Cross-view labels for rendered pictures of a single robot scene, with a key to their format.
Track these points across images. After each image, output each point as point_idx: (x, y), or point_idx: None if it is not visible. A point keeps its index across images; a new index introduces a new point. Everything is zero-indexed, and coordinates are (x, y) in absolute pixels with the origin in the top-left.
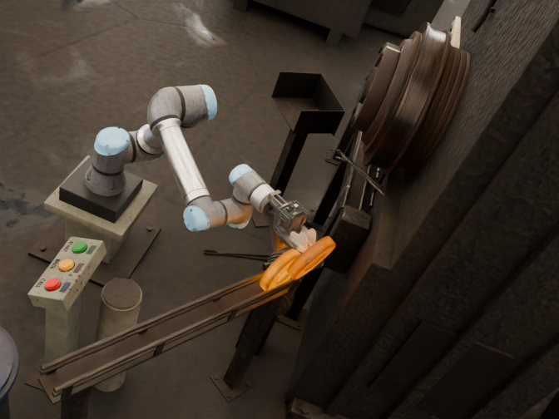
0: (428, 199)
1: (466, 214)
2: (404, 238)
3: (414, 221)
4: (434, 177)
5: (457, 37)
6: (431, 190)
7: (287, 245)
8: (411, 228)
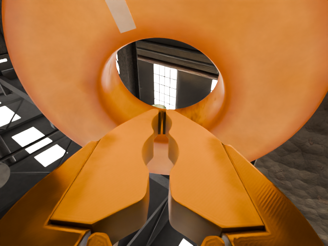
0: (280, 189)
1: (253, 164)
2: (312, 122)
3: (299, 156)
4: (318, 218)
5: None
6: (295, 201)
7: (41, 180)
8: (298, 145)
